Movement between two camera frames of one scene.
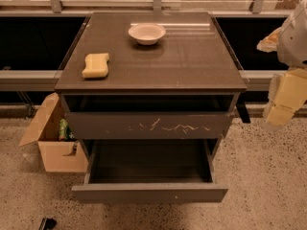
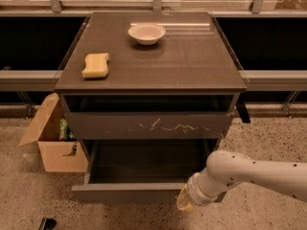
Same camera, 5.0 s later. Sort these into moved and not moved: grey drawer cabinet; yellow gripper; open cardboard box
Moved: yellow gripper
Not moved: grey drawer cabinet; open cardboard box
